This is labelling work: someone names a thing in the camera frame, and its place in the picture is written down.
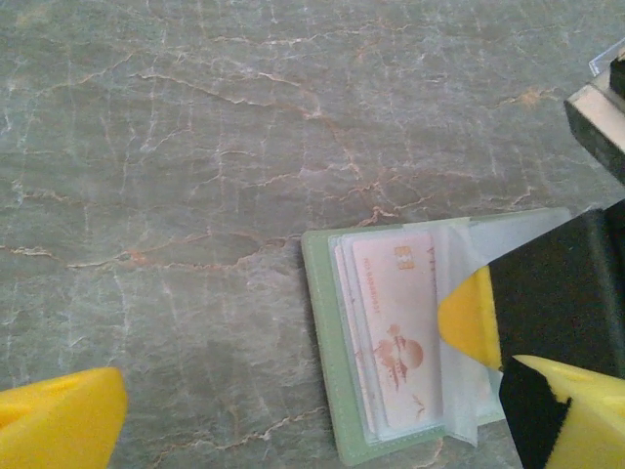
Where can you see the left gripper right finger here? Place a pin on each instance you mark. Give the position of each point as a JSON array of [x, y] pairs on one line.
[[595, 425]]

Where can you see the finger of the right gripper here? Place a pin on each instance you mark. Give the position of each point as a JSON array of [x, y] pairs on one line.
[[547, 303], [605, 132]]

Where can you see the pale pink credit card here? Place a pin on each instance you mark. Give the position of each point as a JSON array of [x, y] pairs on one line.
[[395, 303]]

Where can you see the green card holder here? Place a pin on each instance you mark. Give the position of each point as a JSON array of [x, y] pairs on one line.
[[322, 317]]

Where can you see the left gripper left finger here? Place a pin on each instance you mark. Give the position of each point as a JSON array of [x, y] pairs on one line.
[[58, 425]]

